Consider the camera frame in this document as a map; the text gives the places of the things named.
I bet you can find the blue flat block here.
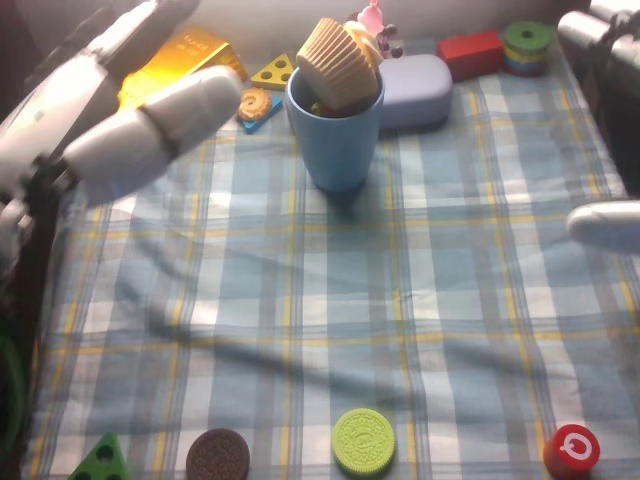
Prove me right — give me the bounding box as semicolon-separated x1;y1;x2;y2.
238;95;285;136

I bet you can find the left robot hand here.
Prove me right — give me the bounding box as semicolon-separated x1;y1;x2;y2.
0;0;245;206

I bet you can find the toy gold bar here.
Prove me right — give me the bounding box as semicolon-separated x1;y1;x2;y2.
117;25;250;109

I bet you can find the lilac glasses case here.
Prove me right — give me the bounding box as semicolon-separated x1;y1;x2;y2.
377;53;455;132

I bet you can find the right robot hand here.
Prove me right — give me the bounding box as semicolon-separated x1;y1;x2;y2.
556;0;640;257

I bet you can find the yellow ring block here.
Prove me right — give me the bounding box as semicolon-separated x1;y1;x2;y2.
503;48;550;62

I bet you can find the blue ring block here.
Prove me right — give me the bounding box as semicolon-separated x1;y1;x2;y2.
503;55;549;69

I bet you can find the toy cupcake with pink topping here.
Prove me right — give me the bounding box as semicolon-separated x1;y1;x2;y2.
295;0;405;112

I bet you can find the blue cup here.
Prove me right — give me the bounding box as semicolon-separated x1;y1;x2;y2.
285;64;386;194

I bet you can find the green toy sandwich cookie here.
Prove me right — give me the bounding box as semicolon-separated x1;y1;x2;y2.
332;408;397;476

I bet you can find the green ring block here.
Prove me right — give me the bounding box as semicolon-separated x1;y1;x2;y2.
502;19;555;55

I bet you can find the yellow triangle block with holes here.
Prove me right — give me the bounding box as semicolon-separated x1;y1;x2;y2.
249;52;295;92

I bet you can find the red cylinder block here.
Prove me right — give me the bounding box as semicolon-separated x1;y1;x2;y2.
542;423;601;476

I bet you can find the brown toy sandwich cookie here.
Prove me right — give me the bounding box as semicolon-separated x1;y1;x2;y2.
185;428;251;480

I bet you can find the red rectangular block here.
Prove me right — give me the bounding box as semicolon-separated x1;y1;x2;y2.
436;29;505;83

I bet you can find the green triangle block with holes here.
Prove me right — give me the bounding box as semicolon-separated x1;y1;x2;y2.
67;432;130;480

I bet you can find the blue plaid cloth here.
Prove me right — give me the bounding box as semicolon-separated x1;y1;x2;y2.
19;34;640;480

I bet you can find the toy swirl biscuit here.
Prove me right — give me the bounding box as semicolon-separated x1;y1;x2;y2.
237;87;274;123

